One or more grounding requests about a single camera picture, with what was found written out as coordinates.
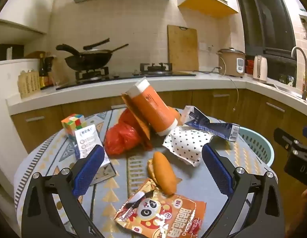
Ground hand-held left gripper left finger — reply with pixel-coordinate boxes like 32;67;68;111
21;145;106;238

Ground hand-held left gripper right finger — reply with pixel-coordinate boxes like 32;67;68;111
202;142;285;238

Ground green plastic basket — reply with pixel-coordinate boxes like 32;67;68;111
236;127;274;168

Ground small white carton box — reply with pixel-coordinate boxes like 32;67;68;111
74;124;117;185

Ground white dotted paper wrapper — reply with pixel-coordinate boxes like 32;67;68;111
163;126;214;167

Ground crushed blue drink carton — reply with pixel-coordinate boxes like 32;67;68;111
181;105;240;142

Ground brown bread roll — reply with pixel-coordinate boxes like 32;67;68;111
147;152;181;196
168;106;182;126

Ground brown paper packet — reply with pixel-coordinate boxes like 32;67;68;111
121;94;153;150

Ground orange panda snack packet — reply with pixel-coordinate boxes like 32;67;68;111
114;178;207;238

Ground orange bottle with white cap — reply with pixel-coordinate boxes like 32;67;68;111
126;77;178;136

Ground red plastic bag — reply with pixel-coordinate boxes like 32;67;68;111
104;109;144;156

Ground patterned tablecloth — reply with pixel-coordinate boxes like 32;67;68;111
14;107;278;238

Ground colourful puzzle cube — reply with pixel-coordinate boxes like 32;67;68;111
61;113;85;138

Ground steel sink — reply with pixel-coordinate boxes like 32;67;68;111
266;82;305;98

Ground chrome faucet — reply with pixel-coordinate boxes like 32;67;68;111
291;46;307;100

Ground wooden base cabinets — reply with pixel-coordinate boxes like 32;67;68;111
11;87;307;169

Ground white electric kettle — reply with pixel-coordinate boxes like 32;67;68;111
252;55;268;82

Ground white kitchen countertop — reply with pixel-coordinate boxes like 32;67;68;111
6;71;307;116

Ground beige rice cooker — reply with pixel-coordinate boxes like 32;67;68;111
217;48;246;77

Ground black burner grate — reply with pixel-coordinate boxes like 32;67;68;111
140;63;173;73
75;67;109;81

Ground black glass gas hob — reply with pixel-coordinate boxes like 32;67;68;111
56;71;197;90

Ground pale woven basket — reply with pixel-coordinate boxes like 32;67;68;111
18;71;41;99

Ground dark sauce bottle yellow label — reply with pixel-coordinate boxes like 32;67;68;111
39;53;48;90

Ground black wok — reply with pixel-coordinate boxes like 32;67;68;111
64;44;129;71

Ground dark window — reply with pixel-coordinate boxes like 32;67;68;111
234;0;296;62

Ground black spatula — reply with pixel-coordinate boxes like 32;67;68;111
83;38;110;50

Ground wooden cutting board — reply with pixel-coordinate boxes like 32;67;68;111
167;25;199;72

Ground rice cooker cable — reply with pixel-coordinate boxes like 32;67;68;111
210;66;240;111

